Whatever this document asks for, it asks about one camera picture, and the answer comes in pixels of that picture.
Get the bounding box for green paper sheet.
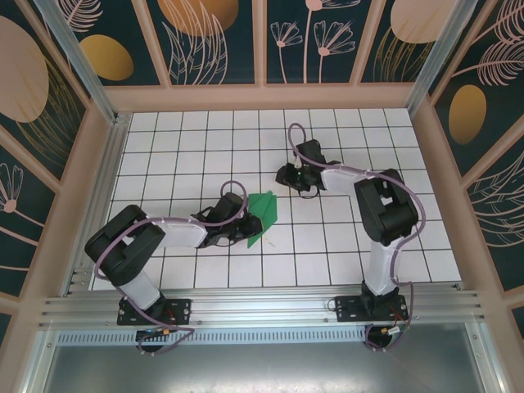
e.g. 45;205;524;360
246;190;280;250

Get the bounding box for metal sheet panel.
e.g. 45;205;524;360
24;321;507;393

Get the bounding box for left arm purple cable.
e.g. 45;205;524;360
93;181;251;357

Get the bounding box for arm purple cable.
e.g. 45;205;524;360
287;122;426;353
93;181;251;357

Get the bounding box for aluminium mounting rail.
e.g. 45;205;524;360
38;286;488;328

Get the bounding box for slotted grey cable duct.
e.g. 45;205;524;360
56;326;472;346

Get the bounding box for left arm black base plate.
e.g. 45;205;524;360
117;297;193;327

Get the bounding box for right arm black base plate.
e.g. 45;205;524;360
334;295;409;324

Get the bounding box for aluminium side rail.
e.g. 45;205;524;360
65;113;133;296

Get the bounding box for aluminium frame post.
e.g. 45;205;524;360
34;0;120;124
404;0;481;120

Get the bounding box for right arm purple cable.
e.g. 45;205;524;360
287;122;426;353

